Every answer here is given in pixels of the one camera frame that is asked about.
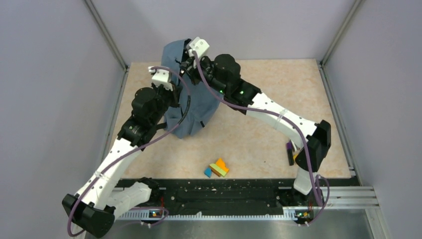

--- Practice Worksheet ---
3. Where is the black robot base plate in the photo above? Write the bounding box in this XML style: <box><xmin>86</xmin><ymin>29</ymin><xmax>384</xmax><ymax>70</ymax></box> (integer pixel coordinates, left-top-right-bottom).
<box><xmin>112</xmin><ymin>178</ymin><xmax>360</xmax><ymax>217</ymax></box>

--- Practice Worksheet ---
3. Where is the orange eraser block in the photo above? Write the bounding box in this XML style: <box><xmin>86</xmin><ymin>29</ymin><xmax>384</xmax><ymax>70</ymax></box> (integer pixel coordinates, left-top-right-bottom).
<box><xmin>215</xmin><ymin>158</ymin><xmax>229</xmax><ymax>173</ymax></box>

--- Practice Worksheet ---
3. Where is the blue eraser wedge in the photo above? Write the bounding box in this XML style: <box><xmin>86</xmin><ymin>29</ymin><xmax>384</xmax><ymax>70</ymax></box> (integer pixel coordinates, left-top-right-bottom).
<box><xmin>204</xmin><ymin>167</ymin><xmax>212</xmax><ymax>178</ymax></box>

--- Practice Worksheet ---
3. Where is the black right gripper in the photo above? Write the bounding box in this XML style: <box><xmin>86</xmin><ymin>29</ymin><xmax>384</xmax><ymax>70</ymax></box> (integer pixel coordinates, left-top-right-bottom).
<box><xmin>180</xmin><ymin>53</ymin><xmax>229</xmax><ymax>95</ymax></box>

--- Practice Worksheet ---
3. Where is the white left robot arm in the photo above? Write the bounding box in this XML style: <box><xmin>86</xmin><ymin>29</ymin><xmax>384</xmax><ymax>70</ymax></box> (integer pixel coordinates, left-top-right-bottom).
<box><xmin>62</xmin><ymin>83</ymin><xmax>191</xmax><ymax>239</ymax></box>

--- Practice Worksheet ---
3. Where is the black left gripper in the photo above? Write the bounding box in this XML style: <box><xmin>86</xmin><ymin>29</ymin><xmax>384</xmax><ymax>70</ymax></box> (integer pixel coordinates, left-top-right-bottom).
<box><xmin>150</xmin><ymin>80</ymin><xmax>183</xmax><ymax>125</ymax></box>

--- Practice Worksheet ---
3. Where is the aluminium frame rail right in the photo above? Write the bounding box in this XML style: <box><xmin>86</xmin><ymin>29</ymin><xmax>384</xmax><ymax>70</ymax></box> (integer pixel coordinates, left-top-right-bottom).
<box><xmin>319</xmin><ymin>0</ymin><xmax>365</xmax><ymax>68</ymax></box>

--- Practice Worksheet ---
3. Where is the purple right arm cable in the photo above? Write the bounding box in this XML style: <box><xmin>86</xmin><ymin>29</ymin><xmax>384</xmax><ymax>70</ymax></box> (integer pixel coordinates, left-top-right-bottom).
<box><xmin>193</xmin><ymin>50</ymin><xmax>330</xmax><ymax>227</ymax></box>

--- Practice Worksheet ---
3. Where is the aluminium frame rail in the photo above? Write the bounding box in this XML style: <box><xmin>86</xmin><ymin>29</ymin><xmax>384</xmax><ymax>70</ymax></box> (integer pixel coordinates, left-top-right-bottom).
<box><xmin>319</xmin><ymin>0</ymin><xmax>365</xmax><ymax>68</ymax></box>
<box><xmin>83</xmin><ymin>0</ymin><xmax>129</xmax><ymax>72</ymax></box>

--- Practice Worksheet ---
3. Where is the green brown eraser block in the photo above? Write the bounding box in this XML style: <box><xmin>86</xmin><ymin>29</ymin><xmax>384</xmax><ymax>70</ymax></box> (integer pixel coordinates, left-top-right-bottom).
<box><xmin>209</xmin><ymin>163</ymin><xmax>227</xmax><ymax>177</ymax></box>

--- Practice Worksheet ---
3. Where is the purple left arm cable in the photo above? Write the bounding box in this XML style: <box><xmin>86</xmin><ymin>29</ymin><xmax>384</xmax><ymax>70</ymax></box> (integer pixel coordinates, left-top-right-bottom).
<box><xmin>67</xmin><ymin>66</ymin><xmax>192</xmax><ymax>238</ymax></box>

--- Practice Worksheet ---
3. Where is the purple cap black marker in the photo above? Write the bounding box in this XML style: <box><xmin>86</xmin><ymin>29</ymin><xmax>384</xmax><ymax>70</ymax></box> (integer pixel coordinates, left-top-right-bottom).
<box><xmin>286</xmin><ymin>141</ymin><xmax>295</xmax><ymax>166</ymax></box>

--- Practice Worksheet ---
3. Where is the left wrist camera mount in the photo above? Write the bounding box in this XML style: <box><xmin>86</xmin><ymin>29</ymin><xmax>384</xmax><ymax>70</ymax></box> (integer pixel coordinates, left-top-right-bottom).
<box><xmin>148</xmin><ymin>66</ymin><xmax>173</xmax><ymax>91</ymax></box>

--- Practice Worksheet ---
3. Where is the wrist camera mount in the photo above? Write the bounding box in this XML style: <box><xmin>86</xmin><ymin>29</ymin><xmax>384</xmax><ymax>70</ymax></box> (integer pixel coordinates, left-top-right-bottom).
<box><xmin>148</xmin><ymin>66</ymin><xmax>173</xmax><ymax>91</ymax></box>
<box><xmin>187</xmin><ymin>37</ymin><xmax>210</xmax><ymax>59</ymax></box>

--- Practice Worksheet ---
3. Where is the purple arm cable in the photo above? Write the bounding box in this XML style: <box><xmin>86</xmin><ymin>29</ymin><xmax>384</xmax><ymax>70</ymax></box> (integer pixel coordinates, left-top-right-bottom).
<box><xmin>67</xmin><ymin>66</ymin><xmax>192</xmax><ymax>238</ymax></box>
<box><xmin>193</xmin><ymin>50</ymin><xmax>330</xmax><ymax>227</ymax></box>

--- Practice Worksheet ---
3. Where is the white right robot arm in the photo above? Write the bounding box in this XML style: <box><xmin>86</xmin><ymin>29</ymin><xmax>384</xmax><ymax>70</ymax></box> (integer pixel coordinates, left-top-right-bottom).
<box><xmin>179</xmin><ymin>54</ymin><xmax>331</xmax><ymax>205</ymax></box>

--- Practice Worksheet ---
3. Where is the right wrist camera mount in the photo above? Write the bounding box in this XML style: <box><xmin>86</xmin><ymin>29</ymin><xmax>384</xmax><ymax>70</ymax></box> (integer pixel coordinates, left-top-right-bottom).
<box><xmin>187</xmin><ymin>37</ymin><xmax>210</xmax><ymax>59</ymax></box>

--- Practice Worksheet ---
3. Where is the aluminium frame rail left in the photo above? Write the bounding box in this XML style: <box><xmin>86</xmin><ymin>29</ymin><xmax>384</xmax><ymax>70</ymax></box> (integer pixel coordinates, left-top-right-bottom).
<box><xmin>83</xmin><ymin>0</ymin><xmax>129</xmax><ymax>72</ymax></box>

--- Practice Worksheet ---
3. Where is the blue student backpack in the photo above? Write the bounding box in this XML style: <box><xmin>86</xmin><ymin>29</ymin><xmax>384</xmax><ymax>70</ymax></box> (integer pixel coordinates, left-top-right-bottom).
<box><xmin>161</xmin><ymin>39</ymin><xmax>220</xmax><ymax>139</ymax></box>

